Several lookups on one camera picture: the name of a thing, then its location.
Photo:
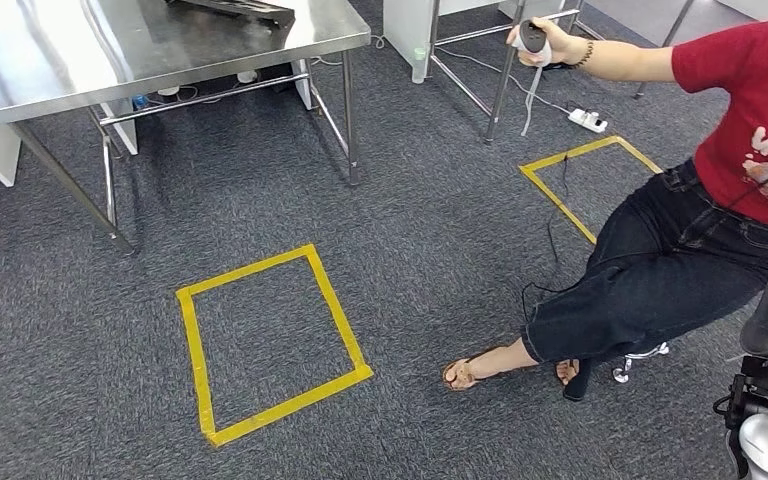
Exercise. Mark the person's right hand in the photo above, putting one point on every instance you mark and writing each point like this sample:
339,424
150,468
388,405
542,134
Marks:
559,46

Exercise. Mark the long black plastic panel part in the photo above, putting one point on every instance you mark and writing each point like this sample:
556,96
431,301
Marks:
238,8

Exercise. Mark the stainless steel workbench table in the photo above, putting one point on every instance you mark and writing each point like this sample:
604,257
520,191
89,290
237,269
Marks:
159,53
500,79

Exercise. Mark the white power strip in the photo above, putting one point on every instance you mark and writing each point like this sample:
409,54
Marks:
588,120

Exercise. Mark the person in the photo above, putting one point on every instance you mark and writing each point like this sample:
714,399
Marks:
656,278

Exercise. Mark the black chair chrome base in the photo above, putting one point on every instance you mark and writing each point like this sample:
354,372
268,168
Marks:
642,354

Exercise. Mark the clear plastic bottle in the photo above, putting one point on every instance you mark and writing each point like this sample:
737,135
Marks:
419,66

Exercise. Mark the brown sandal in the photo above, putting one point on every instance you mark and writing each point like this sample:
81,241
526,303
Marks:
460,374
566,371

